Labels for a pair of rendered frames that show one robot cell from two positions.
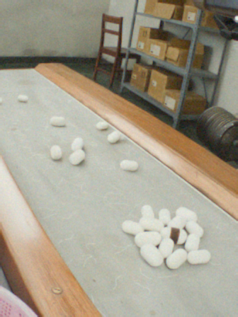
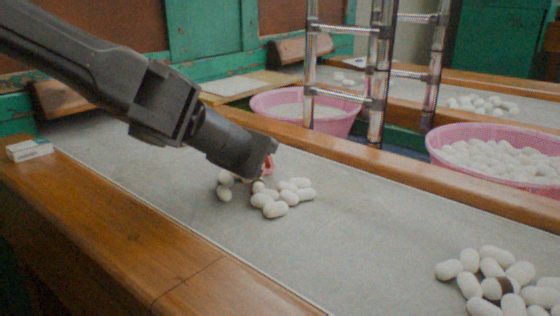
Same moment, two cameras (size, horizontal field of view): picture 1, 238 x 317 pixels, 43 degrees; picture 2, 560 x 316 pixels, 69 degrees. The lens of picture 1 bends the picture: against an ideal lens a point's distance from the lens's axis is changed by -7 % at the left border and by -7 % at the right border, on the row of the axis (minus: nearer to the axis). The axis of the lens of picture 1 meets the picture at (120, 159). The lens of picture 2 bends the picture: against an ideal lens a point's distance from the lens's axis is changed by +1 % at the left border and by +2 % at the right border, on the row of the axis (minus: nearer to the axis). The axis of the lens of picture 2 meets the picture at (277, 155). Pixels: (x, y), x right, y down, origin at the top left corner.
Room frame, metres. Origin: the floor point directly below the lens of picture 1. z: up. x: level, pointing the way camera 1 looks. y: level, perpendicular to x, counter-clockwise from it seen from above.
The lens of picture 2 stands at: (0.62, -0.38, 1.05)
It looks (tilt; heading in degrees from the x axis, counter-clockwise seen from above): 24 degrees down; 169
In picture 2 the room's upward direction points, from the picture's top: straight up
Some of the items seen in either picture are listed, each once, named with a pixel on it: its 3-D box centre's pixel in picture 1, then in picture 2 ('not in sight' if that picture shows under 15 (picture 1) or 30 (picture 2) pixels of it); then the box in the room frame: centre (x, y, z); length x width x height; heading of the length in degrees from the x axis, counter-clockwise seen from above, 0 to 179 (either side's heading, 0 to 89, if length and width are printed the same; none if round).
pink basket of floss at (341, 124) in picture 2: not in sight; (304, 119); (-0.29, -0.14, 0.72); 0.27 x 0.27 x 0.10
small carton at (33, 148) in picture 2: not in sight; (30, 149); (-0.07, -0.67, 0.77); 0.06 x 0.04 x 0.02; 128
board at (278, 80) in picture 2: not in sight; (241, 85); (-0.46, -0.27, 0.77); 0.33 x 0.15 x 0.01; 128
